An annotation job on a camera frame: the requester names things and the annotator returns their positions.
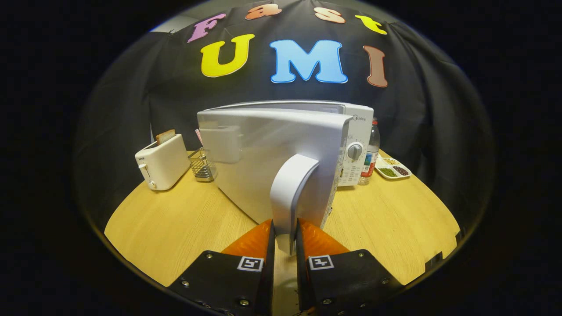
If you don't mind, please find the metal wire basket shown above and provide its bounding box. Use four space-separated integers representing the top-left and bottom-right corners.
188 147 216 183

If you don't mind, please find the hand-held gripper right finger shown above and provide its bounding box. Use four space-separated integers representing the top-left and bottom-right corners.
295 218 403 316

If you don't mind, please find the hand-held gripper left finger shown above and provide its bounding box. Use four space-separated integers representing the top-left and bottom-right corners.
169 219 276 316

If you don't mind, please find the white microwave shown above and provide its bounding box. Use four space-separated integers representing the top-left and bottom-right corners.
196 100 375 256

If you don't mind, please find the clear plastic water bottle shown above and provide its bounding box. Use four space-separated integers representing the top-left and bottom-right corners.
358 118 381 185

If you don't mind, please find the white divided bean dish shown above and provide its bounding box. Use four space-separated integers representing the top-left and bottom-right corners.
375 156 412 180

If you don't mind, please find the white toaster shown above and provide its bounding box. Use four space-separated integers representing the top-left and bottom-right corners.
134 133 191 191

